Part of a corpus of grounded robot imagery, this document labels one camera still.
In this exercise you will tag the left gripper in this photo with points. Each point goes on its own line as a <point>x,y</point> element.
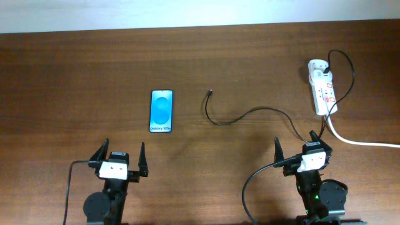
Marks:
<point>131,174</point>

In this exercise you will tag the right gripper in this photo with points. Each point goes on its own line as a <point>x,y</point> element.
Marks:
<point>289,169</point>

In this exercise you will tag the blue screen Galaxy smartphone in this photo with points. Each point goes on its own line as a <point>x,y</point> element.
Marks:
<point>161,115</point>

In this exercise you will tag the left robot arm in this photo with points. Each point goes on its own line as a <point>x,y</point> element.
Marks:
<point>107,206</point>

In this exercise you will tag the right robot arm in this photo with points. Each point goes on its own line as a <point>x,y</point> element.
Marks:
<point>323,200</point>

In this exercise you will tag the white USB charger plug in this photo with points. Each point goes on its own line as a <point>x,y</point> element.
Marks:
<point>317,71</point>

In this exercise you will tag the white power strip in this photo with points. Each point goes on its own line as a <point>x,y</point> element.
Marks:
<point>324,98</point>

